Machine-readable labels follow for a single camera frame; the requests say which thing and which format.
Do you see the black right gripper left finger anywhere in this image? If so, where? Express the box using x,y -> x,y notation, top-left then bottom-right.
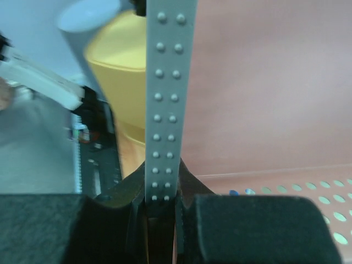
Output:
1,166 -> 147,263

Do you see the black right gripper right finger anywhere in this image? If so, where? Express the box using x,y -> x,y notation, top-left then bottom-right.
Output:
175,163 -> 343,264

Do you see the pink small tray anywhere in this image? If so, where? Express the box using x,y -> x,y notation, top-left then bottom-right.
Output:
144,0 -> 352,264

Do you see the yellow slatted basket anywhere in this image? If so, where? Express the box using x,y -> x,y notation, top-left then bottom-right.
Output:
84,8 -> 148,146

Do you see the grey bucket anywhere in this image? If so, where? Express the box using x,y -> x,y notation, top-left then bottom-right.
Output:
57,0 -> 121,96

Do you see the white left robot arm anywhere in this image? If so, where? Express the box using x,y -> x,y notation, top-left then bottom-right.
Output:
1,36 -> 108,134

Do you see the black mounting rail plate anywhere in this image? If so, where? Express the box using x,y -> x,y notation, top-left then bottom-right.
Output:
71,102 -> 122,197

